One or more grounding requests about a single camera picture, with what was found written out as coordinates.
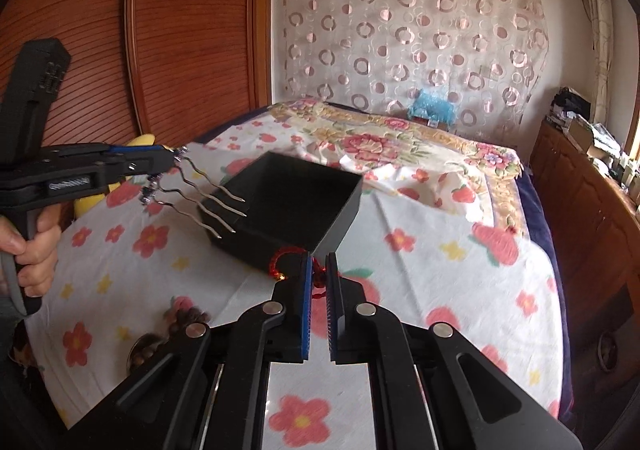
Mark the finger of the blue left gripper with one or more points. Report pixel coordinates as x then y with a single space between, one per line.
145 148

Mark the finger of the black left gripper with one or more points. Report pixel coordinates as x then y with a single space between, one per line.
148 161

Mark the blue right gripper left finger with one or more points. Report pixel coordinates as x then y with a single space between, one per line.
290 340

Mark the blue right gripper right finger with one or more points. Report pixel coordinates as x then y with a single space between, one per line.
342 298

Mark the silver hair fork pins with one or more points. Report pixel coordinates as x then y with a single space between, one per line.
176 183

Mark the black open jewelry box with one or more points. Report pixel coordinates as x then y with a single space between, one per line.
284 202

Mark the person's left hand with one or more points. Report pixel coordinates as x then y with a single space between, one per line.
38 256

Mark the strawberry flower print sheet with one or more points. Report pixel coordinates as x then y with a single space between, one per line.
272 302

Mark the brown wooden wardrobe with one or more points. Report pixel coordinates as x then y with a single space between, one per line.
173 68

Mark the blue fluffy toy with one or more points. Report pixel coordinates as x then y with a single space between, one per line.
430 106

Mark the pink circle pattern curtain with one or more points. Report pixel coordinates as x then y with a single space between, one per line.
483 56

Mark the brown wooden side cabinet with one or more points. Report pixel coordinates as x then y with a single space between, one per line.
595 237

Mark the dark clothes pile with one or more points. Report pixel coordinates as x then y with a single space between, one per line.
567 105

